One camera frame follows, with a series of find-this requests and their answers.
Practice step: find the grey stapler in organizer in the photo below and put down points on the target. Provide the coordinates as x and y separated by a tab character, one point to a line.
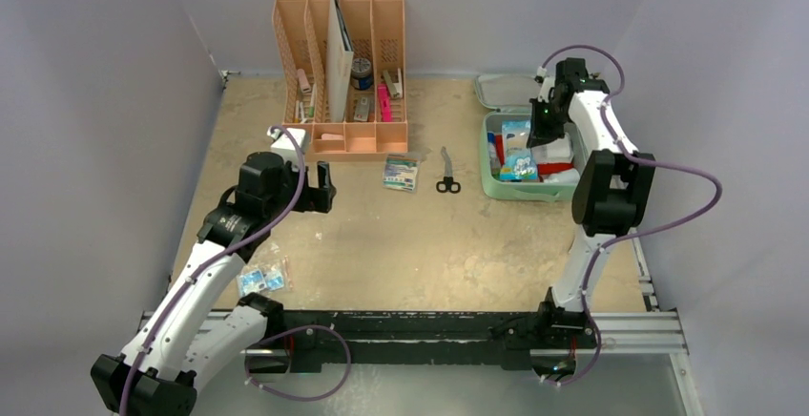
393	80

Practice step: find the white gauze dressing packet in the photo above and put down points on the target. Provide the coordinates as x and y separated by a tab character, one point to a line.
558	151

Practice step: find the peach desk organizer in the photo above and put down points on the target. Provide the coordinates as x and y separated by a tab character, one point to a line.
377	31

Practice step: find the blue cotton swab bag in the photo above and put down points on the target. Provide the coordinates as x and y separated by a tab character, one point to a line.
519	164

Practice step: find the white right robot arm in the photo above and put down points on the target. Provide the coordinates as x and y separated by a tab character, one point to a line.
613	188

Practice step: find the pink item in organizer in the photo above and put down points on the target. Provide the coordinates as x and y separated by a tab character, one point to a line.
384	99

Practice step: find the pink tube in organizer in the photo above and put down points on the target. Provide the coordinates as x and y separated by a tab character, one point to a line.
303	81

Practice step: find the dark round jar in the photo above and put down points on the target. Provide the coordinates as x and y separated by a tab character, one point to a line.
362	76

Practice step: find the small grey box organizer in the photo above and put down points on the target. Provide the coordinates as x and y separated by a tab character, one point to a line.
362	109

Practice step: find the clear bag blue packets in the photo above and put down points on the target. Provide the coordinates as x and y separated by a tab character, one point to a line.
264	278

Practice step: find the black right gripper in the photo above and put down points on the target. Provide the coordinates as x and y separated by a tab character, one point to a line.
543	125

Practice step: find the red zipper pouch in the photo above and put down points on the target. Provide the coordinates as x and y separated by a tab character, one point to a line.
544	169

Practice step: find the black handled scissors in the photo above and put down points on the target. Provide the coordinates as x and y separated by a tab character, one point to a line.
447	184

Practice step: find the mint green case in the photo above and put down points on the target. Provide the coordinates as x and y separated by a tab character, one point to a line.
507	97

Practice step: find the white board in organizer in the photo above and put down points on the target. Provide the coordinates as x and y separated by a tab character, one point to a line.
340	54

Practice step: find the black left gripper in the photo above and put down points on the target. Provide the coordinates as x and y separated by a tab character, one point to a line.
316	198

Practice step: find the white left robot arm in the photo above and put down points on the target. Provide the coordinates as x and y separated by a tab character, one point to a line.
164	367

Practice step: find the small white bottle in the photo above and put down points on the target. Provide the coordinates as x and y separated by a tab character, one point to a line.
570	176

